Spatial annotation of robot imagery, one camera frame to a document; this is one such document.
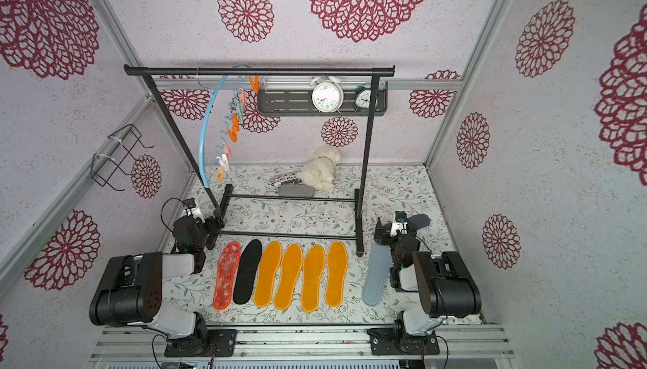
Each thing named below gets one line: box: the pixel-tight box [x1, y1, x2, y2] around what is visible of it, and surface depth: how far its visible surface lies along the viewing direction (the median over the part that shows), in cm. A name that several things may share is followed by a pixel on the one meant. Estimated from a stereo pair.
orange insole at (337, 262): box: [325, 240, 349, 308], surface depth 89 cm
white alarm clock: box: [310, 74, 345, 115], surface depth 89 cm
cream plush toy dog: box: [297, 144, 342, 193], surface depth 111 cm
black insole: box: [232, 239, 263, 305], surface depth 89 cm
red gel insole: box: [212, 241, 242, 311], surface depth 89 cm
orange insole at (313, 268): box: [300, 244, 326, 313], surface depth 89 cm
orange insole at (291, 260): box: [272, 242, 303, 311], surface depth 87 cm
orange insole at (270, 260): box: [253, 240, 283, 309], surface depth 89 cm
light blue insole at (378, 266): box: [362, 244, 392, 307], surface depth 87 cm
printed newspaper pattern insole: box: [268, 169, 305, 189], surface depth 114 cm
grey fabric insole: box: [278, 183, 316, 198], surface depth 111 cm
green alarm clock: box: [354, 85, 380, 113], surface depth 92 cm
